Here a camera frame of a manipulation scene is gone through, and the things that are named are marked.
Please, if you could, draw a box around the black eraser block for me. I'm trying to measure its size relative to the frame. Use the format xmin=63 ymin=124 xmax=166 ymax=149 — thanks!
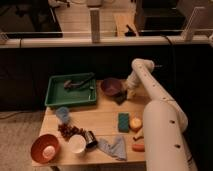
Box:
xmin=114 ymin=91 xmax=127 ymax=105

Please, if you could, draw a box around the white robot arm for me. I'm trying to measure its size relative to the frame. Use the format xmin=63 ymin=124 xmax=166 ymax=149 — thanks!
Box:
xmin=126 ymin=58 xmax=198 ymax=171

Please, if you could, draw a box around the blue plastic cup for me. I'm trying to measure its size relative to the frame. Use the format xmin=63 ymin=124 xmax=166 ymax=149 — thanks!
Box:
xmin=55 ymin=107 xmax=70 ymax=124

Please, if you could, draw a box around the purple bowl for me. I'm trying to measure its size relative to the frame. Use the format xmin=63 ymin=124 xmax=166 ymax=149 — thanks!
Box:
xmin=101 ymin=77 xmax=122 ymax=96

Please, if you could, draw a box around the green sponge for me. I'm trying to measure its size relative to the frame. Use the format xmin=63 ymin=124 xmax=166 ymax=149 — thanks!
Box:
xmin=118 ymin=113 xmax=129 ymax=132

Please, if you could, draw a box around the orange carrot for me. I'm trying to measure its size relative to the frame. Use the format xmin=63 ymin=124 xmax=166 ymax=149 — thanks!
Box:
xmin=132 ymin=143 xmax=145 ymax=152

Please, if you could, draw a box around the blue grey cloth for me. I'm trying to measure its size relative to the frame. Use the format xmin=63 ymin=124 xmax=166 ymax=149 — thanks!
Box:
xmin=98 ymin=135 xmax=127 ymax=161

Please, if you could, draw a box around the black stapler on desk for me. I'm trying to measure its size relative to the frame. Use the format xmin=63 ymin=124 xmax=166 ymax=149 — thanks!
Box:
xmin=125 ymin=25 xmax=136 ymax=37

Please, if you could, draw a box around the black metal can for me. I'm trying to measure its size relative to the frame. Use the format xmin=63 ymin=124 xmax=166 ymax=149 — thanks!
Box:
xmin=85 ymin=131 xmax=98 ymax=148

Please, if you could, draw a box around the grey tool in tray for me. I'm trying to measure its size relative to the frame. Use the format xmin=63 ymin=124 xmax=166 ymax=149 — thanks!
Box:
xmin=63 ymin=76 xmax=93 ymax=89

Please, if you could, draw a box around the green plastic tray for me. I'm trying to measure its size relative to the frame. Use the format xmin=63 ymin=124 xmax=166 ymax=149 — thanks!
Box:
xmin=45 ymin=72 xmax=97 ymax=108

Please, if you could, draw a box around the bunch of dark grapes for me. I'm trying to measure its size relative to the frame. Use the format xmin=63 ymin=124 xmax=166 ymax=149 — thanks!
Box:
xmin=58 ymin=124 xmax=85 ymax=141

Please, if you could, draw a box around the black monitor box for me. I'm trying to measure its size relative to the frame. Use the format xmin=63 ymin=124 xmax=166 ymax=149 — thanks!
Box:
xmin=134 ymin=0 xmax=185 ymax=30

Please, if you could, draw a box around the white egg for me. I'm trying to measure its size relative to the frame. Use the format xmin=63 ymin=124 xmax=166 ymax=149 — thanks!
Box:
xmin=42 ymin=146 xmax=55 ymax=159

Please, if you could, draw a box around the red bowl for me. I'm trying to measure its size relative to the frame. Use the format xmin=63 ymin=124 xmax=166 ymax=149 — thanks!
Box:
xmin=31 ymin=134 xmax=60 ymax=164

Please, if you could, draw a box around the white metal rail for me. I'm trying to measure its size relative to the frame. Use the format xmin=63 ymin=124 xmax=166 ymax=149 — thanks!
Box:
xmin=0 ymin=35 xmax=213 ymax=49

